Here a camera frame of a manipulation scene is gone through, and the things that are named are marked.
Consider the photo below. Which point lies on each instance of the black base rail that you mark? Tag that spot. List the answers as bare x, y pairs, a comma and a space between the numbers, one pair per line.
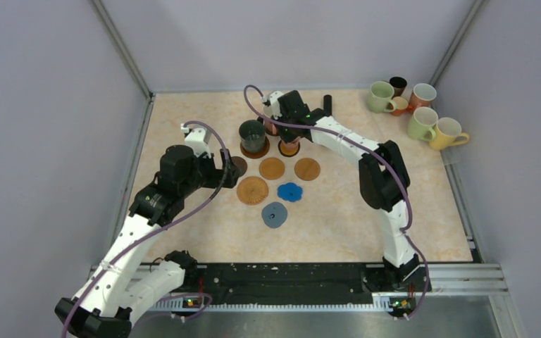
299, 284

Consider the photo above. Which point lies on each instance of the pale green cup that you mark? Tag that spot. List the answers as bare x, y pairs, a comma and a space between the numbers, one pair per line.
421, 124

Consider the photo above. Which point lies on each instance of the brown ringed wooden coaster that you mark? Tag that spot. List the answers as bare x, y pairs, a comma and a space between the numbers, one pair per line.
259, 154

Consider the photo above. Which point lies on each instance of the dark brown wooden coaster bottom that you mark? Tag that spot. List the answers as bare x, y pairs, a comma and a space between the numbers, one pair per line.
241, 164

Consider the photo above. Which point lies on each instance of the small pink cup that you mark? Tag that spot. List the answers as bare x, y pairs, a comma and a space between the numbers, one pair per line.
295, 141

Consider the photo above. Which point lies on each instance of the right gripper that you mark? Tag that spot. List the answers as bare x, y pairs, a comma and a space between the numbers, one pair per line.
284, 137

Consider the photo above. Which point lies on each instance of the dark green mug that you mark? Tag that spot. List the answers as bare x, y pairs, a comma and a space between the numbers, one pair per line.
252, 134

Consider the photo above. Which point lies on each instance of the light wooden coaster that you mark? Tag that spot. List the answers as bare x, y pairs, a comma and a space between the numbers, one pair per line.
271, 168
307, 169

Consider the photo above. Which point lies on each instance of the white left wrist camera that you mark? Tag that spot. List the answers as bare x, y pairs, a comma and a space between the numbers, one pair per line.
197, 138

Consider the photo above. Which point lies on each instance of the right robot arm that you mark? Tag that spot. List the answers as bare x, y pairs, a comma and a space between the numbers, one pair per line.
383, 177

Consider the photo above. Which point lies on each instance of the woven rattan coaster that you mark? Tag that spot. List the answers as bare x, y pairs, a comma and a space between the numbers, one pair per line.
252, 190

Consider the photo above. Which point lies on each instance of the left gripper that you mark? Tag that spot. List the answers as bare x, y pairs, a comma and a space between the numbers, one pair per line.
226, 177

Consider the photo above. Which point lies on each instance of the blue flower coaster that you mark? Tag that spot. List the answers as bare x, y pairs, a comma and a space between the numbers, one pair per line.
290, 192

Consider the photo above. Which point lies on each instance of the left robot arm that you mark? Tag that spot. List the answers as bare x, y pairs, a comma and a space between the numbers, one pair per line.
108, 305

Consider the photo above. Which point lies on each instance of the light green mug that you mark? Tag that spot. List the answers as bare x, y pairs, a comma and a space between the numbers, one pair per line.
379, 99

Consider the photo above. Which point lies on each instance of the black microphone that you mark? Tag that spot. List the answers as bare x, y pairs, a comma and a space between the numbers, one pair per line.
327, 105

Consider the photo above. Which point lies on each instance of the black cup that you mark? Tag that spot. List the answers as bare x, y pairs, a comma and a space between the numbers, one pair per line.
399, 84

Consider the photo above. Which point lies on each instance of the small yellow cup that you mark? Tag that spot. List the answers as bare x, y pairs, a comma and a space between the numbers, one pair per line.
400, 105

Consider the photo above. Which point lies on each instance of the yellow mug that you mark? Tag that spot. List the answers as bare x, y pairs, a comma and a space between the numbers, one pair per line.
448, 132

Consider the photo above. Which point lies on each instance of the grey blue coaster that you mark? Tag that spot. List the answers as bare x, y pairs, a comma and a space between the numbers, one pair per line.
274, 215

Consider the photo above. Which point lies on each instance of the orange face coaster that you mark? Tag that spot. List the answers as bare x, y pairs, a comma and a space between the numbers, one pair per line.
288, 150

